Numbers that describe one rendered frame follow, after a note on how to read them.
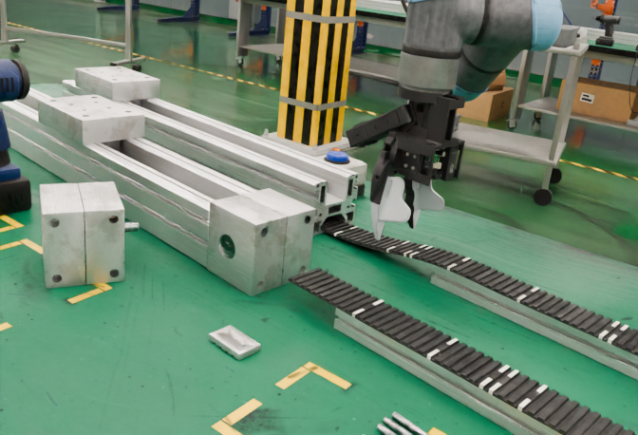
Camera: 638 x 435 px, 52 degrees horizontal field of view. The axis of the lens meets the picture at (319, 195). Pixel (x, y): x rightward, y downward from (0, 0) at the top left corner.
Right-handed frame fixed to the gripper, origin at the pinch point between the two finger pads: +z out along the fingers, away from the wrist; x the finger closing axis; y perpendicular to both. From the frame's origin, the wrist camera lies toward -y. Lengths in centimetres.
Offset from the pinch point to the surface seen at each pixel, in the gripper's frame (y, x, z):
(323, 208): -11.1, -2.6, 0.7
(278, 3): -467, 402, 9
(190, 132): -42.5, -4.8, -3.6
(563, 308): 25.8, 0.5, 1.6
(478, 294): 15.7, -1.3, 3.8
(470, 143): -137, 257, 56
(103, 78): -72, -5, -8
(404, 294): 8.9, -7.5, 4.9
